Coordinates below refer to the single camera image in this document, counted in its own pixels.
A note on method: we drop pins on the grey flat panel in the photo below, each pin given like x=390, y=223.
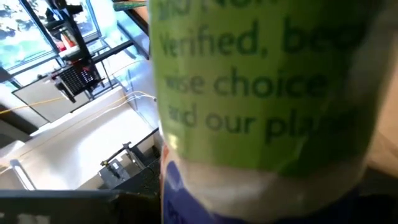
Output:
x=40, y=99

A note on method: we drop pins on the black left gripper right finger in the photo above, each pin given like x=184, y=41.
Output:
x=381, y=202

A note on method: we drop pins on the black metal stand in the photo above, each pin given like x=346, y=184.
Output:
x=77, y=46

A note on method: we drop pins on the green labelled white drink bottle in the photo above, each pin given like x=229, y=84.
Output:
x=255, y=93

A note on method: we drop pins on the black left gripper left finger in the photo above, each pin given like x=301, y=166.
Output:
x=62, y=207

